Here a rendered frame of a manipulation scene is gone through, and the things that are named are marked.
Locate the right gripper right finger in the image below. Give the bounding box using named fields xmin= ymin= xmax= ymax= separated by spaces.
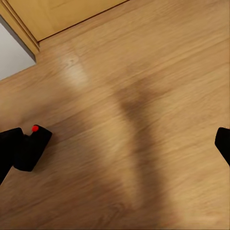
xmin=215 ymin=127 xmax=230 ymax=166

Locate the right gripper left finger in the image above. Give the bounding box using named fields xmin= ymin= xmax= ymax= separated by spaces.
xmin=0 ymin=127 xmax=25 ymax=185

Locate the digital camera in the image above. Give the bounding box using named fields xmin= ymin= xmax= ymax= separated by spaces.
xmin=13 ymin=125 xmax=52 ymax=172

